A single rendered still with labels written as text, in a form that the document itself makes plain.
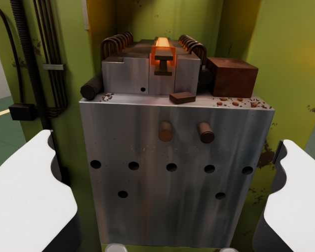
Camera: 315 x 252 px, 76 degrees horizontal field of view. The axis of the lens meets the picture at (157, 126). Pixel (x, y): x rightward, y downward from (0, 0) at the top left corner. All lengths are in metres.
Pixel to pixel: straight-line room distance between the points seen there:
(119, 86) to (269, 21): 0.40
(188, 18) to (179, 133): 0.58
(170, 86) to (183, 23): 0.50
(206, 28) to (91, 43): 0.49
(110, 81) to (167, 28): 0.50
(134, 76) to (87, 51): 0.20
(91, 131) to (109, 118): 0.05
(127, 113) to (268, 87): 0.42
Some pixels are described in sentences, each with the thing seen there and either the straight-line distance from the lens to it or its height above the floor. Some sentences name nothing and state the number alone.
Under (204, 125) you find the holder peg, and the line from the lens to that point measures 0.40.
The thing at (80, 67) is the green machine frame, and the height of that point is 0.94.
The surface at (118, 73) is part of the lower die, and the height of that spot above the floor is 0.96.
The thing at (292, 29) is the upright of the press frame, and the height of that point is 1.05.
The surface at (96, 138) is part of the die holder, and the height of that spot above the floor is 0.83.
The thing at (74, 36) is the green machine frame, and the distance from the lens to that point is 0.60.
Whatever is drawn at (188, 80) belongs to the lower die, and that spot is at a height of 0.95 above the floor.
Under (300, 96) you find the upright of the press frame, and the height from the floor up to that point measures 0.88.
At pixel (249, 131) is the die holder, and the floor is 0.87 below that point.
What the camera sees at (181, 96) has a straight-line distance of 0.41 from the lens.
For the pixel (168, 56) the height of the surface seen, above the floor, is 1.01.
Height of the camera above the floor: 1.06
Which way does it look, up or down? 28 degrees down
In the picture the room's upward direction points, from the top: 2 degrees clockwise
